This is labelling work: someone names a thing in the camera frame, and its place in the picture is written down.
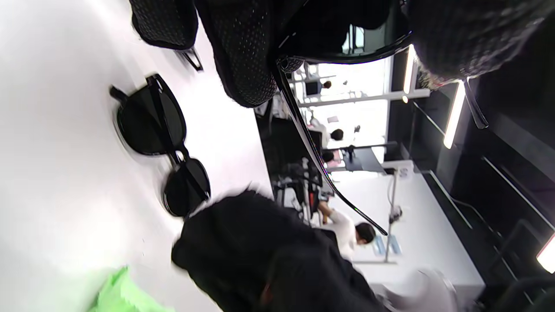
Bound person's right hand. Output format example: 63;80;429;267
171;191;391;312

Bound person's left hand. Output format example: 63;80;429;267
129;0;555;108

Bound small mirrored oval sunglasses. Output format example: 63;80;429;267
176;47;204;72

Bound thick black square sunglasses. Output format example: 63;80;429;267
271;0;490;237

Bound thin-frame dark sunglasses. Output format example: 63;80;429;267
108;73;212;218

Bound green cleaning cloth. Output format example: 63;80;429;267
89;266;174;312

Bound black office chair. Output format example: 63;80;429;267
256;100;330;221

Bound ceiling light bar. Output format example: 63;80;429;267
402;43;417;95
537;234;555;274
443;80;467;150

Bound white background table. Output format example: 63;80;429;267
330;160;485;299

